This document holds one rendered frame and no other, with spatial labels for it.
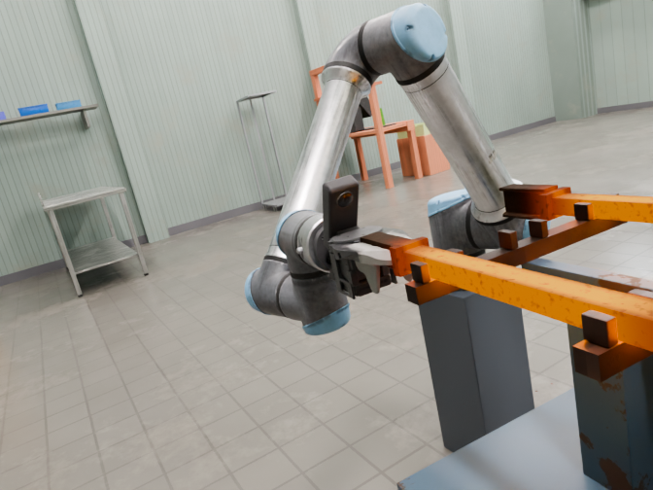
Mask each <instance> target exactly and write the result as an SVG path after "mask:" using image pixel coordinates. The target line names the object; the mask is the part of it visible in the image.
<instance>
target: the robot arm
mask: <svg viewBox="0 0 653 490"><path fill-rule="evenodd" d="M445 32H446V28H445V25H444V23H443V21H442V19H441V17H440V15H439V14H438V13H437V12H436V10H435V9H433V8H432V7H431V6H429V5H427V4H422V3H415V4H411V5H408V6H402V7H399V8H397V9H396V10H395V11H392V12H389V13H387V14H384V15H382V16H379V17H376V18H373V19H371V20H367V21H365V22H363V23H361V24H360V25H358V26H357V27H355V28H354V29H353V30H352V31H350V32H349V33H348V34H347V35H346V36H345V37H344V38H343V39H342V40H341V42H340V43H339V44H338V45H337V46H336V48H335V49H334V50H333V52H332V53H331V54H330V56H329V58H328V59H327V61H326V64H325V67H324V70H323V72H322V76H321V79H322V82H323V84H324V86H325V87H324V90H323V93H322V96H321V99H320V102H319V104H318V107H317V110H316V113H315V116H314V119H313V121H312V124H311V127H310V129H309V132H308V135H307V138H306V141H305V144H304V147H303V150H302V152H301V155H300V158H299V161H298V164H297V167H296V170H295V172H294V175H293V177H292V182H291V185H290V188H289V191H288V194H287V197H286V200H285V202H284V205H283V208H282V211H281V214H280V217H279V220H278V223H277V225H276V227H275V230H274V233H273V236H272V239H271V242H270V245H269V248H268V250H267V253H266V254H265V255H264V259H263V261H262V264H261V267H259V268H257V269H255V270H254V271H253V272H251V273H250V275H249V276H248V278H247V280H246V283H245V297H246V300H247V302H248V303H249V304H250V305H251V307H252V308H253V309H254V310H256V311H259V312H261V313H263V314H266V315H276V316H281V317H286V318H290V319H292V320H296V321H301V322H302V328H303V329H304V331H305V333H307V334H309V335H322V334H327V333H332V332H335V331H337V330H339V329H340V328H342V327H344V326H345V325H346V324H347V323H348V322H349V321H350V318H351V314H350V308H349V305H350V302H348V299H347V297H349V298H352V299H355V298H356V297H362V296H364V295H367V294H370V293H375V294H379V292H380V288H383V287H386V286H388V285H391V283H395V284H397V280H396V276H395V274H394V269H393V268H390V267H387V266H385V265H393V264H392V259H391V253H390V250H388V249H383V248H380V247H377V246H372V245H370V244H367V243H363V242H361V237H362V236H365V235H369V234H371V233H374V232H377V231H380V232H384V233H387V234H392V235H396V236H401V237H405V238H409V239H411V238H410V237H409V235H408V234H407V233H406V232H405V231H403V230H401V229H398V228H387V227H383V228H382V227H377V226H369V227H361V228H359V226H358V207H359V182H358V181H357V180H356V179H355V178H354V177H353V176H352V175H348V176H345V177H341V178H338V179H335V177H336V174H337V171H338V168H339V164H340V161H341V159H342V156H343V153H344V150H345V147H346V144H347V141H348V138H349V135H350V131H351V128H352V125H353V122H354V119H355V116H356V113H357V110H358V108H359V105H360V102H361V99H362V98H365V97H367V96H368V95H369V94H370V91H371V88H372V86H373V84H374V82H375V81H376V80H377V79H378V78H379V77H380V76H381V75H384V74H388V73H392V75H393V76H394V78H395V80H396V81H397V83H398V84H399V85H400V86H401V87H402V89H403V90H404V92H405V93H406V95H407V96H408V98H409V100H410V101H411V103H412V104H413V106H414V108H415V109H416V111H417V112H418V114H419V116H420V117H421V119H422V120H423V122H424V124H425V125H426V127H427V128H428V130H429V132H430V134H431V135H432V137H433V139H434V140H435V142H436V143H437V145H438V147H439V148H440V150H441V151H442V153H443V155H444V156H445V157H446V158H447V160H448V162H449V163H450V165H451V166H452V168H453V170H454V171H455V173H456V174H457V176H458V178H459V179H460V181H461V182H462V184H463V186H464V190H458V191H453V192H447V193H444V194H441V195H439V196H436V197H434V198H432V199H431V200H430V201H429V202H428V217H429V221H430V232H431V238H432V244H433V248H437V249H441V250H445V251H446V250H448V249H451V248H454V249H458V250H463V251H464V255H467V256H471V257H474V258H476V257H478V256H481V255H484V254H486V249H495V250H496V249H499V248H500V247H499V240H498V231H500V230H503V229H508V230H515V231H516V232H517V240H518V241H520V240H523V239H525V238H528V237H530V229H529V220H526V219H516V218H507V217H503V216H502V214H503V213H504V212H506V211H505V204H504V196H503V192H501V191H500V190H499V188H501V187H505V186H508V185H511V184H523V183H521V182H520V181H518V180H514V179H511V177H510V175H509V173H508V171H507V169H506V167H505V166H504V164H503V162H502V160H501V158H500V156H499V155H498V152H497V150H496V148H495V146H494V144H493V143H492V141H491V139H490V137H489V135H488V133H487V131H486V130H485V128H484V126H483V124H482V123H481V121H480V120H479V118H478V116H477V114H476V112H475V110H474V108H473V107H472V105H471V103H470V101H469V99H468V97H467V95H466V94H465V92H464V89H463V87H462V85H461V84H460V82H459V80H458V78H457V76H456V74H455V72H454V71H453V69H452V67H451V65H450V63H449V61H448V59H447V58H446V54H445V51H446V48H447V35H445ZM390 274H391V276H390ZM347 292H348V293H347ZM355 296H356V297H355Z"/></svg>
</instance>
